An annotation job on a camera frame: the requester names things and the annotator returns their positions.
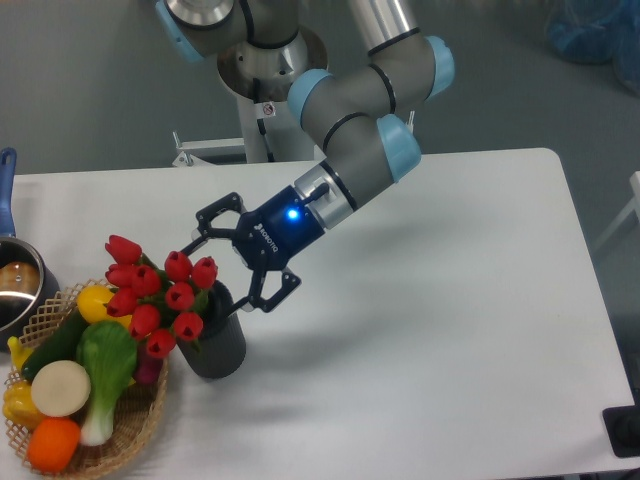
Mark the dark grey ribbed vase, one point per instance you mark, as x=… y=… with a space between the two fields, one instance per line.
x=222 y=345

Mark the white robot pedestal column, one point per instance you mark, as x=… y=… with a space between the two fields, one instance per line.
x=265 y=115

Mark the orange fruit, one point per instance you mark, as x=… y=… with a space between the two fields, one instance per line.
x=53 y=444

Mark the yellow bell pepper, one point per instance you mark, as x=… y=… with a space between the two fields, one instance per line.
x=19 y=408

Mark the blue handled saucepan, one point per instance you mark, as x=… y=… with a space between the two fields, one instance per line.
x=26 y=281

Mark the black device at table edge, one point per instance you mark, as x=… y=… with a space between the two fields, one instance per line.
x=622 y=426

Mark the yellow banana tip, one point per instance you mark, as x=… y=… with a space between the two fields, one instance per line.
x=18 y=352

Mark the dark green cucumber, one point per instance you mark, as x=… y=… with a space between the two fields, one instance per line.
x=60 y=345

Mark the purple red radish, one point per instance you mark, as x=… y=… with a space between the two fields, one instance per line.
x=148 y=368

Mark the red tulip bouquet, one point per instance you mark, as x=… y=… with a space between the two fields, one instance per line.
x=166 y=305

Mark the green bok choy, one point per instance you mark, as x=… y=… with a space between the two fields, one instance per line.
x=108 y=354

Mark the yellow squash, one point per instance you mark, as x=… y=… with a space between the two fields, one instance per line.
x=98 y=303

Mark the blue plastic bag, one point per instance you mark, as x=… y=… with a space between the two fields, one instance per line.
x=597 y=32

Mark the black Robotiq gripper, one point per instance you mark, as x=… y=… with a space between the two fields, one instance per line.
x=272 y=232

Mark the white furniture frame right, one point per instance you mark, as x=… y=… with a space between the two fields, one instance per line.
x=622 y=223

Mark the woven wicker basket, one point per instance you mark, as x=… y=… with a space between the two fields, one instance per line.
x=136 y=417

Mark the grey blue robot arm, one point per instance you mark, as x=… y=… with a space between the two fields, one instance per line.
x=405 y=68

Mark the cream round onion slice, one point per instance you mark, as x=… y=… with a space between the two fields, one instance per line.
x=60 y=389

